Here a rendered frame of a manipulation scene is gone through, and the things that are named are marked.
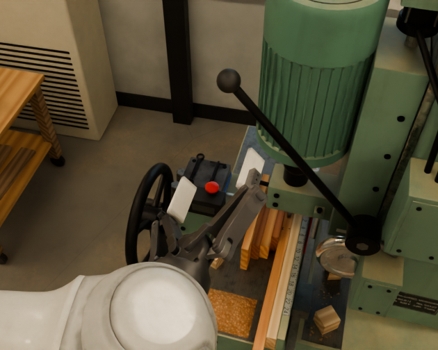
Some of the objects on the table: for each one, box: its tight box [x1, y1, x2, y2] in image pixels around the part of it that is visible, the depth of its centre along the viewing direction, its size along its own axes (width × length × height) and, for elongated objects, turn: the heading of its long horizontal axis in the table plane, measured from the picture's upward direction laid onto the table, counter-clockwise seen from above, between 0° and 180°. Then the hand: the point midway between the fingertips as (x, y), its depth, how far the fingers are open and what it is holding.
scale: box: [283, 167, 319, 316], centre depth 114 cm, size 50×1×1 cm, turn 164°
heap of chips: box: [207, 288, 257, 338], centre depth 104 cm, size 8×12×3 cm
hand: (219, 174), depth 74 cm, fingers open, 13 cm apart
